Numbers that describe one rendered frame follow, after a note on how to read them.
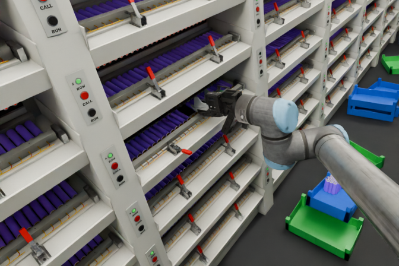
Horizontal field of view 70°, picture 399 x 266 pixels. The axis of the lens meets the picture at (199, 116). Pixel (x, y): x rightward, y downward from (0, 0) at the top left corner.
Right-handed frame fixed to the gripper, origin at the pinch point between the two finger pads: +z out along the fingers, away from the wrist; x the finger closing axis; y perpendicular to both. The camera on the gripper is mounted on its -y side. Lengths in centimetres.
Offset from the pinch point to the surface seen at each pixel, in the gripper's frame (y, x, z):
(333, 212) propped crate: -72, -36, -34
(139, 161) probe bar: -2.2, 30.8, -3.3
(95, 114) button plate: 20.0, 39.5, -10.5
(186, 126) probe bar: -2.2, 10.1, -3.5
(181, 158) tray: -8.4, 18.7, -7.4
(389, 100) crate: -75, -159, -30
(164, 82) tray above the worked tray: 15.7, 13.8, -3.7
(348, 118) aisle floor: -82, -136, -9
